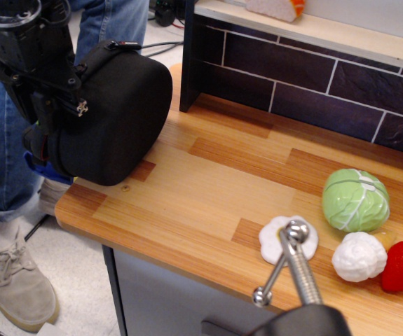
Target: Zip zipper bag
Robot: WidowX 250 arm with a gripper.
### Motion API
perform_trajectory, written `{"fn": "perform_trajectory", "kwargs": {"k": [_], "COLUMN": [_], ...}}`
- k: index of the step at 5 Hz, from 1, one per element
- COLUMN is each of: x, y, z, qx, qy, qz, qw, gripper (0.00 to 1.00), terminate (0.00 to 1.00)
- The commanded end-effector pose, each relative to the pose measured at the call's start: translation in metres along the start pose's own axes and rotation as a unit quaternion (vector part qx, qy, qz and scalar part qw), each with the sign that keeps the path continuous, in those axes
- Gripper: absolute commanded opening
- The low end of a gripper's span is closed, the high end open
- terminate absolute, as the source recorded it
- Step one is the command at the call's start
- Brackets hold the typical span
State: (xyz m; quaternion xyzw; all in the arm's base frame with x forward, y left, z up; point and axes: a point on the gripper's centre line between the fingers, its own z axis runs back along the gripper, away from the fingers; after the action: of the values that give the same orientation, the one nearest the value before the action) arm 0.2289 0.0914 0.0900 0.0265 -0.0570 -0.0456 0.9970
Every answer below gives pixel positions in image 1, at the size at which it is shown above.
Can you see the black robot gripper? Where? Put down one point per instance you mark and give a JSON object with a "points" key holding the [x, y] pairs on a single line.
{"points": [[37, 62]]}

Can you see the black zipper case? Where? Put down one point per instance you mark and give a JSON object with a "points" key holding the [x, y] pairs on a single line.
{"points": [[128, 98]]}

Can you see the blue clamp under case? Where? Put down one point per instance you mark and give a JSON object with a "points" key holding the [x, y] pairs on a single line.
{"points": [[46, 170]]}

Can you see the black device on floor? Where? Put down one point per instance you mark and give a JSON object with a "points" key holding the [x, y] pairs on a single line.
{"points": [[167, 11]]}

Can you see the beige suede shoe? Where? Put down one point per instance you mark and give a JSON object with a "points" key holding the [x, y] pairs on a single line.
{"points": [[27, 297]]}

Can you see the grey cabinet front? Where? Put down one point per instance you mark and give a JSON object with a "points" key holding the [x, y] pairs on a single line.
{"points": [[152, 300]]}

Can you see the toy sushi piece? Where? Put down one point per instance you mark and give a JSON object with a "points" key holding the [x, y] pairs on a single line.
{"points": [[285, 10]]}

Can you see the white toy fried egg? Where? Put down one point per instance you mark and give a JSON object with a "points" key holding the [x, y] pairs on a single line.
{"points": [[271, 248]]}

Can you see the dark brick backsplash shelf unit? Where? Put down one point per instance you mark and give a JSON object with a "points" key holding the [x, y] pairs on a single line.
{"points": [[345, 92]]}

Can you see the green toy cabbage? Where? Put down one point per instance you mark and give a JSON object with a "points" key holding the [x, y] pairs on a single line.
{"points": [[355, 201]]}

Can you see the black clamp body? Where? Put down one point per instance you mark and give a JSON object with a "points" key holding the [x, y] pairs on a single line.
{"points": [[310, 319]]}

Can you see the white toy cauliflower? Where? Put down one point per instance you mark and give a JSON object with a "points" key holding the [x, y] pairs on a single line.
{"points": [[359, 257]]}

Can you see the yellow toy piece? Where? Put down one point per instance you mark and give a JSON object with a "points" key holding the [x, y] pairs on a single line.
{"points": [[386, 238]]}

